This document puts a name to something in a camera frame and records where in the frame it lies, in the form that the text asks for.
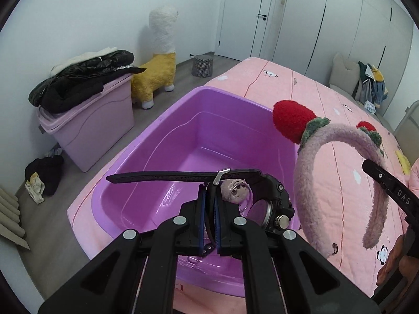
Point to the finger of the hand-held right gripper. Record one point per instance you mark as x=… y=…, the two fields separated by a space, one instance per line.
x=389 y=186
x=407 y=255

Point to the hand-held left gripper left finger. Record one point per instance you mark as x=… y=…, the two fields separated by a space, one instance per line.
x=203 y=222

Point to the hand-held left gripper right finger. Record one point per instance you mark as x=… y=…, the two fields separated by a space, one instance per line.
x=218 y=225

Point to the black wrist watch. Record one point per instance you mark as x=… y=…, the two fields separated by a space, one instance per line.
x=157 y=177

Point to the pink plush strawberry headband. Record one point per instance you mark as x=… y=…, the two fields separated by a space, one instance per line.
x=304 y=183

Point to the purple plastic tub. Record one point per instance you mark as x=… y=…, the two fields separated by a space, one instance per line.
x=196 y=130

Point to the pink quilt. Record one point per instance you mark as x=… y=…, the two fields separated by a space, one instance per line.
x=413 y=180

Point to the yellow item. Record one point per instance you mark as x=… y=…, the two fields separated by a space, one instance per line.
x=403 y=161

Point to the pink printed bedsheet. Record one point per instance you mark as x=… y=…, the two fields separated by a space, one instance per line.
x=343 y=186

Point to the grey chair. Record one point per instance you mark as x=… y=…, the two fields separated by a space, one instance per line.
x=409 y=117

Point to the pile of clothes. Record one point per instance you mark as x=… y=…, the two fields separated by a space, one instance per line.
x=373 y=85

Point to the beige chair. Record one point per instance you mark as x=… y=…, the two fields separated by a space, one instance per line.
x=343 y=73

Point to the pink lidded storage box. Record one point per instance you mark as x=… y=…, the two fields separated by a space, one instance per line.
x=98 y=121

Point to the checkered waste basket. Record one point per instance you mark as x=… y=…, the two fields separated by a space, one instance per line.
x=202 y=67

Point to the white and yellow alpaca plush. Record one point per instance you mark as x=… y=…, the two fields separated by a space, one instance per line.
x=158 y=68

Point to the black clothing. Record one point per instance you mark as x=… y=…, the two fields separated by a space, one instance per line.
x=49 y=173

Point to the white and yellow cloth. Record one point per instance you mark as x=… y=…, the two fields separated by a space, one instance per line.
x=35 y=188

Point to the white wardrobe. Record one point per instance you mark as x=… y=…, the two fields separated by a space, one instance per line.
x=343 y=16

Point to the black puffer jacket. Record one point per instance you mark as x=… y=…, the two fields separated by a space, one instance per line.
x=81 y=78

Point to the white garment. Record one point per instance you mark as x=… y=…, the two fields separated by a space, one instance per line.
x=77 y=59

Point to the white door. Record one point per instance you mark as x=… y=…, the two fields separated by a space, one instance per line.
x=245 y=16

